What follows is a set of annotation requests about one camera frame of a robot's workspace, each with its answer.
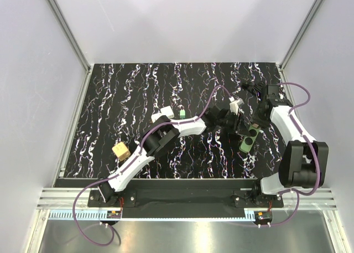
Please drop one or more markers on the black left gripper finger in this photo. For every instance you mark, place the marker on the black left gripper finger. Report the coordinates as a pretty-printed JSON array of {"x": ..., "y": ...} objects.
[
  {"x": 243, "y": 130},
  {"x": 240, "y": 118}
]

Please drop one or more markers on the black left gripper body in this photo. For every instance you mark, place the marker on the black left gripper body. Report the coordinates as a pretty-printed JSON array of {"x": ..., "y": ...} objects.
[{"x": 228, "y": 122}]

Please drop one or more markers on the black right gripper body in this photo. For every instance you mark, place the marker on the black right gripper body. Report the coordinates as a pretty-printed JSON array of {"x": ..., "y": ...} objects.
[{"x": 259, "y": 118}]

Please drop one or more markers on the green power strip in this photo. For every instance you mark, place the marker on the green power strip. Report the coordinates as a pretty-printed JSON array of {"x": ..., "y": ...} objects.
[{"x": 249, "y": 140}]

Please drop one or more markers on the green usb charger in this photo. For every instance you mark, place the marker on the green usb charger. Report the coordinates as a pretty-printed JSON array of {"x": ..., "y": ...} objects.
[{"x": 182, "y": 113}]

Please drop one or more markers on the white charger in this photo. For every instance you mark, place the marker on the white charger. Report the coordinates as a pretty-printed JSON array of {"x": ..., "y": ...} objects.
[{"x": 167, "y": 111}]

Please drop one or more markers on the white plug adapter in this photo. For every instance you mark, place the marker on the white plug adapter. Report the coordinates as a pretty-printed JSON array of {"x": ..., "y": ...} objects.
[{"x": 155, "y": 117}]

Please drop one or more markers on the beige cube socket adapter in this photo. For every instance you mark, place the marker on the beige cube socket adapter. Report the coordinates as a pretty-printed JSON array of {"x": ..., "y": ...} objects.
[{"x": 121, "y": 151}]

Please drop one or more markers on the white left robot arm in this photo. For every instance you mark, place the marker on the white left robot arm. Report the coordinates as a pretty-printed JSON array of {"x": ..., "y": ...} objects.
[{"x": 160, "y": 139}]

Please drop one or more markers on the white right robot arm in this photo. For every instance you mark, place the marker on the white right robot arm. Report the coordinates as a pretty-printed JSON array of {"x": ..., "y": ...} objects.
[{"x": 303, "y": 165}]

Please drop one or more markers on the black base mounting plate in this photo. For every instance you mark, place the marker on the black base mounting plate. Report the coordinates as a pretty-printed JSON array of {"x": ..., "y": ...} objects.
[{"x": 239, "y": 193}]

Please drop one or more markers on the metal front tray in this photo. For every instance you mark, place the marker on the metal front tray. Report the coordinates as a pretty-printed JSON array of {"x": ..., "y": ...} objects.
[{"x": 306, "y": 232}]

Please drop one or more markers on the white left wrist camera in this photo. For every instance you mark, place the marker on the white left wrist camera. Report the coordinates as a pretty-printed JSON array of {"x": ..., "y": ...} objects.
[{"x": 235, "y": 105}]

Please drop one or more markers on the aluminium frame rail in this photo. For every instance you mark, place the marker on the aluminium frame rail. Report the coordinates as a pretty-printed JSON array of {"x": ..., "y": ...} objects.
[{"x": 41, "y": 216}]

